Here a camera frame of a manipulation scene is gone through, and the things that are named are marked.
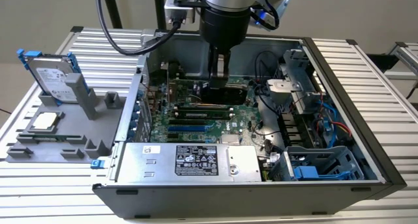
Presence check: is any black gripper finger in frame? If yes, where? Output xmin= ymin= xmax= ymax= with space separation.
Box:
xmin=209 ymin=46 xmax=231 ymax=89

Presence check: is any green graphics card black fan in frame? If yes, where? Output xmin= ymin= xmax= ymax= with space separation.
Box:
xmin=160 ymin=61 xmax=249 ymax=106

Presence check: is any installed green RAM stick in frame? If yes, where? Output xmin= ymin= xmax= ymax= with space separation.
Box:
xmin=178 ymin=111 xmax=230 ymax=119

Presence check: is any green motherboard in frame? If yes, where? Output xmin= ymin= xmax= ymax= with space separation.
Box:
xmin=148 ymin=74 xmax=283 ymax=161

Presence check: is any black expansion slot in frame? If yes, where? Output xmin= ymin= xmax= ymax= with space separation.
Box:
xmin=168 ymin=118 xmax=210 ymax=126

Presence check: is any blue expansion slot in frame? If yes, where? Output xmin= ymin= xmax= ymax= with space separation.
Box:
xmin=167 ymin=125 xmax=210 ymax=134

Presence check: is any small silver heatsink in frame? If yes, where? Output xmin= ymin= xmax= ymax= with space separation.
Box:
xmin=222 ymin=134 xmax=242 ymax=144

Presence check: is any silver metal drive cage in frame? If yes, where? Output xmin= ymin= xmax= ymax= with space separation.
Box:
xmin=265 ymin=48 xmax=329 ymax=115

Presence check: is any silver power supply unit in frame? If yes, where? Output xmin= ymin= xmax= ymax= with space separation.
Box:
xmin=116 ymin=142 xmax=265 ymax=183

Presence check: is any grey blue disk bay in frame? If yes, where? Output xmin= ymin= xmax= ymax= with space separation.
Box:
xmin=269 ymin=145 xmax=365 ymax=182

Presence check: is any blue disk bay clip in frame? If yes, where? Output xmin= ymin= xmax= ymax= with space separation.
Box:
xmin=294 ymin=166 xmax=319 ymax=180

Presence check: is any open black PC case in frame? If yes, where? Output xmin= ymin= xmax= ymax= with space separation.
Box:
xmin=92 ymin=29 xmax=409 ymax=220

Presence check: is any grey plastic parts rack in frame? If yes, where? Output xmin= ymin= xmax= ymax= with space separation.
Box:
xmin=4 ymin=73 xmax=127 ymax=165

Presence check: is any hard disk in blue carrier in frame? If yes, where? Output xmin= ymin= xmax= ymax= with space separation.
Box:
xmin=15 ymin=49 xmax=87 ymax=106

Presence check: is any silver CPU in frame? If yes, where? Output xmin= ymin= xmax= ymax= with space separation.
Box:
xmin=28 ymin=112 xmax=63 ymax=132

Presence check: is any loose green RAM stick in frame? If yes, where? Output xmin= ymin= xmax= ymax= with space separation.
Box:
xmin=19 ymin=134 xmax=82 ymax=140

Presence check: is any black wire loop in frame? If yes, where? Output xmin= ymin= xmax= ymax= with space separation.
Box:
xmin=254 ymin=50 xmax=282 ymax=97

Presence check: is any silver wrist camera blue light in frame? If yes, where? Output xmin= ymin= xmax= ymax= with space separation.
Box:
xmin=250 ymin=8 xmax=283 ymax=30

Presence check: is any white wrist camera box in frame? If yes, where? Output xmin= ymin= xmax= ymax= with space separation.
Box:
xmin=164 ymin=0 xmax=197 ymax=24

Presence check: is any thick black camera cable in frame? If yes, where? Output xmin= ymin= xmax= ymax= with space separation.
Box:
xmin=95 ymin=0 xmax=181 ymax=56

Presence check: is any red wire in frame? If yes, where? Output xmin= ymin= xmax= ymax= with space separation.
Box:
xmin=331 ymin=121 xmax=353 ymax=137

